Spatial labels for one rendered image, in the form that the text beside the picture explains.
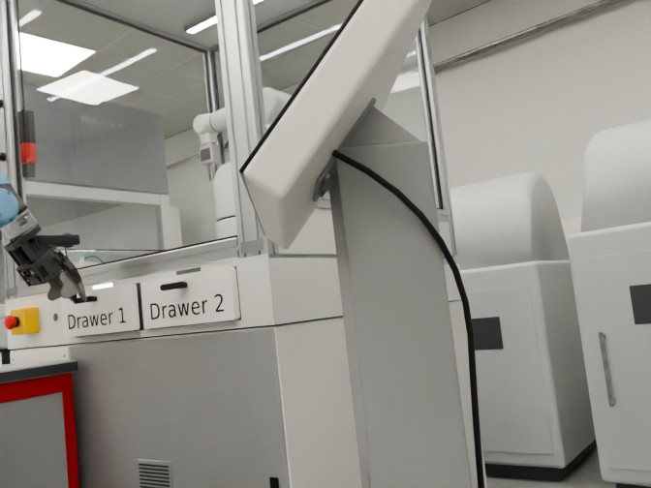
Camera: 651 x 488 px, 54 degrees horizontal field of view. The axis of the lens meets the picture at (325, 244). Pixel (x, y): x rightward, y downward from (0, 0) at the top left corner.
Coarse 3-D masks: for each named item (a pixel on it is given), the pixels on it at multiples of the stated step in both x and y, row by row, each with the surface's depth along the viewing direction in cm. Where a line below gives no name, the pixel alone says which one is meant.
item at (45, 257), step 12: (36, 228) 144; (24, 240) 142; (36, 240) 145; (12, 252) 142; (24, 252) 143; (36, 252) 145; (48, 252) 145; (60, 252) 148; (24, 264) 142; (36, 264) 143; (48, 264) 146; (60, 264) 148; (36, 276) 144; (48, 276) 145
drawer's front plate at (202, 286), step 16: (208, 272) 136; (224, 272) 133; (144, 288) 148; (192, 288) 138; (208, 288) 136; (224, 288) 133; (144, 304) 148; (160, 304) 144; (176, 304) 141; (208, 304) 135; (224, 304) 133; (144, 320) 147; (160, 320) 144; (176, 320) 141; (192, 320) 138; (208, 320) 135; (224, 320) 133
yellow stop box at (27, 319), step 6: (12, 312) 176; (18, 312) 174; (24, 312) 173; (30, 312) 174; (36, 312) 175; (18, 318) 174; (24, 318) 173; (30, 318) 174; (36, 318) 175; (18, 324) 173; (24, 324) 172; (30, 324) 174; (36, 324) 175; (12, 330) 176; (18, 330) 174; (24, 330) 172; (30, 330) 173; (36, 330) 175
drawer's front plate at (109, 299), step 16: (112, 288) 153; (128, 288) 150; (64, 304) 165; (80, 304) 160; (96, 304) 157; (112, 304) 153; (128, 304) 150; (64, 320) 164; (80, 320) 160; (96, 320) 157; (112, 320) 153; (128, 320) 150; (64, 336) 164
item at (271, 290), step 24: (216, 264) 137; (240, 264) 133; (264, 264) 129; (288, 264) 133; (312, 264) 140; (336, 264) 148; (456, 264) 204; (240, 288) 133; (264, 288) 129; (288, 288) 132; (312, 288) 139; (336, 288) 147; (456, 288) 201; (48, 312) 173; (240, 312) 132; (264, 312) 129; (288, 312) 131; (312, 312) 138; (336, 312) 145; (24, 336) 180; (48, 336) 173; (96, 336) 161; (120, 336) 155; (144, 336) 150
